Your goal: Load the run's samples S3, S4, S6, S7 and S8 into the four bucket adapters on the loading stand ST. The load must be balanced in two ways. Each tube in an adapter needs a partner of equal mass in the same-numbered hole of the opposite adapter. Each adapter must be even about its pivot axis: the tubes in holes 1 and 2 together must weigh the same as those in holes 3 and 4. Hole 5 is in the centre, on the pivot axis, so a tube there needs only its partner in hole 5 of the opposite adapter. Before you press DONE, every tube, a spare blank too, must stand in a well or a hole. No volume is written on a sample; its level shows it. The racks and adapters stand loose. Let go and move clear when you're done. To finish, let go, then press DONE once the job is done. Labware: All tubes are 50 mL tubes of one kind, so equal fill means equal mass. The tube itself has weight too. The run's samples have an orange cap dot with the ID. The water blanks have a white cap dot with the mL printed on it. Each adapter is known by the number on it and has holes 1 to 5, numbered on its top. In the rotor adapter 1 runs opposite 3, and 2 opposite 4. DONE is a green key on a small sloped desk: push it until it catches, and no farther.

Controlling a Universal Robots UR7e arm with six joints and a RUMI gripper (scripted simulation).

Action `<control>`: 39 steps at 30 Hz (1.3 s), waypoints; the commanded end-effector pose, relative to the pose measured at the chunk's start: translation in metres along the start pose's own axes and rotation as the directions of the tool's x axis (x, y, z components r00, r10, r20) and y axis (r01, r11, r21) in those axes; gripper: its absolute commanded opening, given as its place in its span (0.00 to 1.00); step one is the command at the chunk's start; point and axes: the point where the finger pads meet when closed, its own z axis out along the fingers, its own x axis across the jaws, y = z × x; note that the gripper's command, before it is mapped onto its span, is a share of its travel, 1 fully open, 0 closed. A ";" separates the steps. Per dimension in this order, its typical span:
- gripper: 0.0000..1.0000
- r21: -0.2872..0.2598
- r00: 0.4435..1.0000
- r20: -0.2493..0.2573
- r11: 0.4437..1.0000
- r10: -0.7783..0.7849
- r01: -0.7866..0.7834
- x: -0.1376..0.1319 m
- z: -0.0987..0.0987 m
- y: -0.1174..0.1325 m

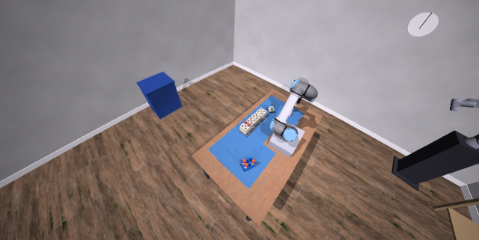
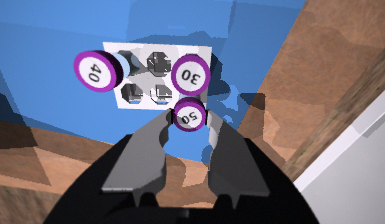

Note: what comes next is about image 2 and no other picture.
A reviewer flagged centrifuge tube with purple cap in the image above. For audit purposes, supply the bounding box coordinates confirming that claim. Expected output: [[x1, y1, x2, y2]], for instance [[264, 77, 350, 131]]
[[173, 93, 206, 132]]

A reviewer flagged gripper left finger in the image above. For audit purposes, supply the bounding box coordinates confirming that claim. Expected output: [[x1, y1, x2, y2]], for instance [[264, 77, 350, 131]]
[[43, 108, 173, 224]]

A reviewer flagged blue mat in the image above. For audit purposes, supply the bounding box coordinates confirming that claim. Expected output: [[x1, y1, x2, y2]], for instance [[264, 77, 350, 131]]
[[0, 0, 306, 164]]

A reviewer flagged purple tube cap with white dot marked 30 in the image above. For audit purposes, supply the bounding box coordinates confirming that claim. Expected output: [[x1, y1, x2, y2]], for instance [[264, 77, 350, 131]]
[[171, 53, 211, 96]]

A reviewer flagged purple-capped tube labelled 40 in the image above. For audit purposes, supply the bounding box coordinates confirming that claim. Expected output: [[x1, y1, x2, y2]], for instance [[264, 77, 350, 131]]
[[73, 50, 140, 93]]

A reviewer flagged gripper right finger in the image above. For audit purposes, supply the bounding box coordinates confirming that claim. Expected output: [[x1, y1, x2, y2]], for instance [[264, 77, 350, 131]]
[[205, 109, 320, 224]]

